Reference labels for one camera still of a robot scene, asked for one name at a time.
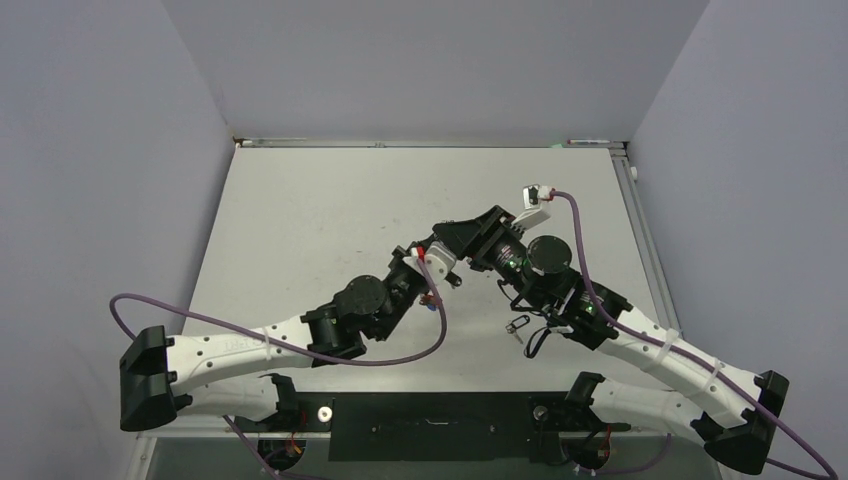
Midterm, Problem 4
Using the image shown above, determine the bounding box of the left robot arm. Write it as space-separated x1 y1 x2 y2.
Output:
119 241 461 432

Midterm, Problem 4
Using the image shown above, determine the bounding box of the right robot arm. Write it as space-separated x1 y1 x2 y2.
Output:
433 207 789 475

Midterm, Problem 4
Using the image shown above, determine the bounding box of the loose key black tag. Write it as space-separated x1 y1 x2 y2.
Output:
505 315 531 345

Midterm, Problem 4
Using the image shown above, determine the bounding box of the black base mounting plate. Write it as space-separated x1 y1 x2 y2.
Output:
235 391 628 463

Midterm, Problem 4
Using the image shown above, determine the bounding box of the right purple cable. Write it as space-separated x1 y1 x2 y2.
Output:
549 189 843 480

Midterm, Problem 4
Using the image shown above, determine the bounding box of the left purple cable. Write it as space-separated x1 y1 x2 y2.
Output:
109 248 448 480

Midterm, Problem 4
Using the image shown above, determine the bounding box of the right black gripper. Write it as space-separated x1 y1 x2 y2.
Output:
434 205 549 310

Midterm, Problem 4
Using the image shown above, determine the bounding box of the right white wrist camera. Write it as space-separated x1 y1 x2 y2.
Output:
511 184 555 232

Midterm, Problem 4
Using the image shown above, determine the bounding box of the purple cable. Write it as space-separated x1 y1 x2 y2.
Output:
549 189 843 480
109 248 448 480

